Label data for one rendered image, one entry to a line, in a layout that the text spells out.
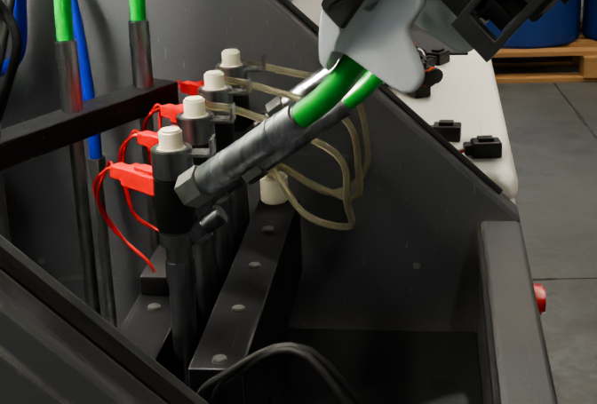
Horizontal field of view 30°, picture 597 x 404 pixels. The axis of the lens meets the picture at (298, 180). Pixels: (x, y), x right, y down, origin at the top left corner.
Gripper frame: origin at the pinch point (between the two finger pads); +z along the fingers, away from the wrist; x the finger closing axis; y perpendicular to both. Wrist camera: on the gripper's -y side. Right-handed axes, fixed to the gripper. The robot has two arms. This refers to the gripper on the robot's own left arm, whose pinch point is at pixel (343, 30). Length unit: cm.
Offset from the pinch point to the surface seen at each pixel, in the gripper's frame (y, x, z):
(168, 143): -5.5, 0.1, 19.4
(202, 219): -0.6, 0.2, 22.5
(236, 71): -11.5, 18.9, 32.2
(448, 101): -1, 58, 54
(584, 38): -22, 426, 311
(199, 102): -8.0, 7.0, 23.1
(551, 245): 32, 208, 209
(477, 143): 6, 42, 40
